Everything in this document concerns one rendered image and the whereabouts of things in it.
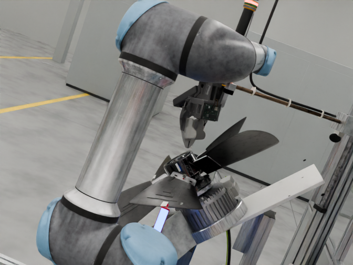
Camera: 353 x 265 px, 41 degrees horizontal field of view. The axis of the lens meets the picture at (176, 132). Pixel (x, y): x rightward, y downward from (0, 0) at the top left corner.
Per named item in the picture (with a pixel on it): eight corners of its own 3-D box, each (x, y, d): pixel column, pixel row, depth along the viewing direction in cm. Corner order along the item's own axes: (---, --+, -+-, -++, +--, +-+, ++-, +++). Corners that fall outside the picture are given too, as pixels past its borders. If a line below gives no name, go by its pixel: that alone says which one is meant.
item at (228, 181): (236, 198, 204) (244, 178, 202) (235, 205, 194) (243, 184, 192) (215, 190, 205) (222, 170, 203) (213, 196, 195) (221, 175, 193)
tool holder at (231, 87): (219, 108, 164) (229, 81, 162) (229, 114, 158) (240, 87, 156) (197, 101, 160) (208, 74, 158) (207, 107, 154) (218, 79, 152)
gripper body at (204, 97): (198, 120, 133) (208, 78, 131) (179, 114, 139) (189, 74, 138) (217, 123, 137) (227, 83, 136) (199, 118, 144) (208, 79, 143)
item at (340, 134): (334, 141, 190) (339, 130, 189) (341, 145, 186) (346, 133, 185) (325, 139, 187) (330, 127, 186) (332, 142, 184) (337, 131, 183)
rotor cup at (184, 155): (207, 175, 181) (190, 146, 180) (214, 179, 167) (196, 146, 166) (174, 194, 180) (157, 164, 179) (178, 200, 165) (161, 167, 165)
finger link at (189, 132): (188, 150, 135) (196, 119, 134) (176, 145, 140) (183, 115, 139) (197, 151, 137) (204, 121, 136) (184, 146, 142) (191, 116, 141)
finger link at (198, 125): (197, 151, 137) (204, 121, 136) (184, 146, 142) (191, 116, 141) (205, 152, 139) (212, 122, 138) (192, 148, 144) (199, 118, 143)
